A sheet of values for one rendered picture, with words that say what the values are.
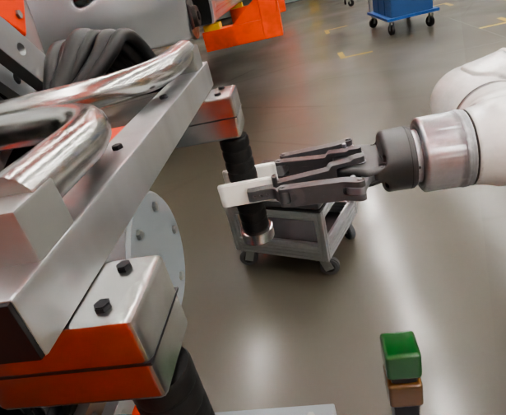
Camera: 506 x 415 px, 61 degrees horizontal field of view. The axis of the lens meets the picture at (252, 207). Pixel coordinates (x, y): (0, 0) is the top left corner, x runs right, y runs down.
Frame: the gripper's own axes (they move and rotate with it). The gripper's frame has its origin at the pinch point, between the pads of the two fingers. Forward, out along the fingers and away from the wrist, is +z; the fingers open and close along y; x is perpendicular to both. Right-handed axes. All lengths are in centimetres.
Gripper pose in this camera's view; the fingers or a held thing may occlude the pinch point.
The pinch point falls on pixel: (248, 184)
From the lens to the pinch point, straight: 55.3
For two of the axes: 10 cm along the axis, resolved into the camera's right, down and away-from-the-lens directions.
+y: 0.8, -5.0, 8.6
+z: -9.7, 1.6, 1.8
